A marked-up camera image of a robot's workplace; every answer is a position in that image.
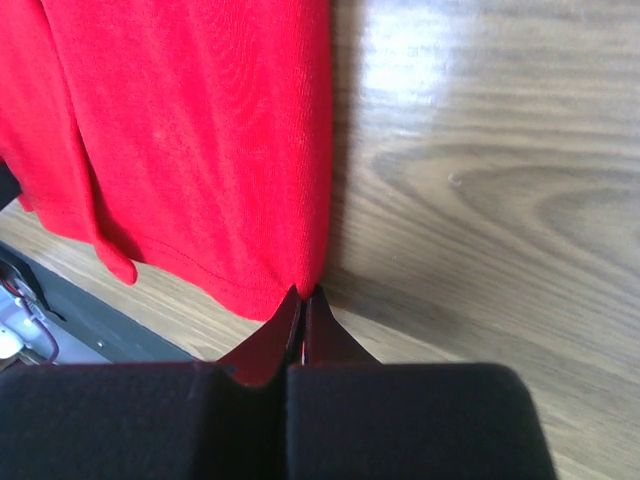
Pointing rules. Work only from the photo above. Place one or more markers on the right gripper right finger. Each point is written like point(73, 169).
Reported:
point(349, 416)

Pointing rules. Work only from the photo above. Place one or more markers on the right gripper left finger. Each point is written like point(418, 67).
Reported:
point(189, 420)

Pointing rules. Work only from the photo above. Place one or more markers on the bright red t shirt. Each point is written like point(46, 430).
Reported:
point(192, 136)

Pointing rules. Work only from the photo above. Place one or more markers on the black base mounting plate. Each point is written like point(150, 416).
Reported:
point(93, 322)

